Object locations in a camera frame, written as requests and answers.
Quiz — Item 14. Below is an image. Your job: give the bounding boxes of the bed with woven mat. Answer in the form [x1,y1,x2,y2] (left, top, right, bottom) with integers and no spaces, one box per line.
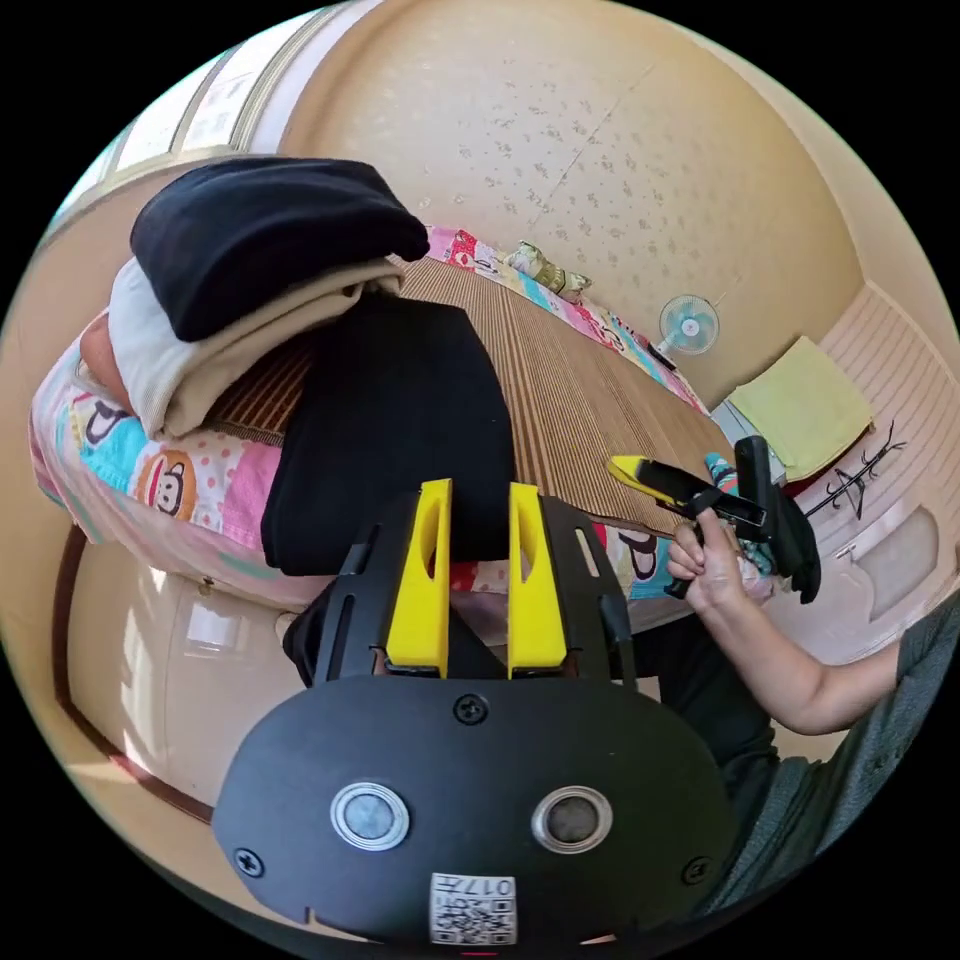
[29,223,778,625]

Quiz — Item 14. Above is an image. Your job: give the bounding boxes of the yellow-green towel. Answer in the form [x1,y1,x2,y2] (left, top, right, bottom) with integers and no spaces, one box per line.
[728,335,877,483]

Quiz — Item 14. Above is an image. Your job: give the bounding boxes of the floral pillow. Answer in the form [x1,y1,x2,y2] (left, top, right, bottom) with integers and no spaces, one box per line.
[500,239,594,303]

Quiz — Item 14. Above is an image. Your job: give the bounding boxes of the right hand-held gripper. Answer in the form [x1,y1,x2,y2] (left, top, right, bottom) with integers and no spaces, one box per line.
[606,452,824,606]

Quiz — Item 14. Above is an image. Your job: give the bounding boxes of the black coat rack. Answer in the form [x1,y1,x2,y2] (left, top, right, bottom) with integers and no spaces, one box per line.
[803,419,910,520]

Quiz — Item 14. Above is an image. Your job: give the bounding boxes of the window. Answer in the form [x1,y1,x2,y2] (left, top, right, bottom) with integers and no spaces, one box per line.
[44,14,354,226]

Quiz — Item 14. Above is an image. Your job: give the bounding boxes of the person's right forearm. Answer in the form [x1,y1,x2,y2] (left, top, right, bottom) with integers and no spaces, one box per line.
[693,584,905,738]

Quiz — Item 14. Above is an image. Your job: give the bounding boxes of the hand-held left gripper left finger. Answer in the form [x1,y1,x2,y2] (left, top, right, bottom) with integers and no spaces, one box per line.
[386,478,454,673]

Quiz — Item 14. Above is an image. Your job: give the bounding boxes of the person's body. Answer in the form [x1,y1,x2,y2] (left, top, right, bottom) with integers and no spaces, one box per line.
[283,599,960,925]

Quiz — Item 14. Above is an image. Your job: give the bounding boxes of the black pants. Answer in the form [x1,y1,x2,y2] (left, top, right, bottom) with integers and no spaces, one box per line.
[260,294,517,579]

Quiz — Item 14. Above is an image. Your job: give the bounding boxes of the pile of clothes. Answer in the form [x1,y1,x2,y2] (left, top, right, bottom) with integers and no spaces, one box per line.
[78,156,432,442]

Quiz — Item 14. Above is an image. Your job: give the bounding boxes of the person's right hand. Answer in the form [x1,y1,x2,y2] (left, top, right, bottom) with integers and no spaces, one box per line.
[665,517,753,618]

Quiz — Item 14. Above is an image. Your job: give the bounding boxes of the white standing fan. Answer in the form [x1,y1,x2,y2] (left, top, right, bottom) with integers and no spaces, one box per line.
[649,293,722,369]

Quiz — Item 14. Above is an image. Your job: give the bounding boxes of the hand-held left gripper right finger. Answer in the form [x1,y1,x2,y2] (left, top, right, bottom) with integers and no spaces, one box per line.
[507,482,566,678]

